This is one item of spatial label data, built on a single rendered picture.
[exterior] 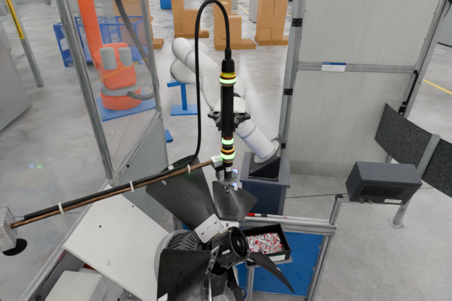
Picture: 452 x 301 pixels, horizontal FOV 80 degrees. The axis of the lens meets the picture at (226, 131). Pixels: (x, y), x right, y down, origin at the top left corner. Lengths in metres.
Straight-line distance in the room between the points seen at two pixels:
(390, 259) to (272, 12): 7.48
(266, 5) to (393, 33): 6.44
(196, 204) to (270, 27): 8.30
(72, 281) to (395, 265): 2.30
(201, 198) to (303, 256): 1.01
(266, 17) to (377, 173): 7.85
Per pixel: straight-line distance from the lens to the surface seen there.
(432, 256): 2.99
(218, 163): 0.85
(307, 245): 1.77
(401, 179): 1.45
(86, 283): 1.34
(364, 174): 1.39
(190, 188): 0.98
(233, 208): 1.16
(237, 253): 0.99
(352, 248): 2.72
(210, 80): 1.09
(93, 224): 1.00
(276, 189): 1.72
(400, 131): 2.81
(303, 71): 2.65
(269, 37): 9.08
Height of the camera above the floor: 2.03
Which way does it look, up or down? 31 degrees down
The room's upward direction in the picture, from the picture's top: straight up
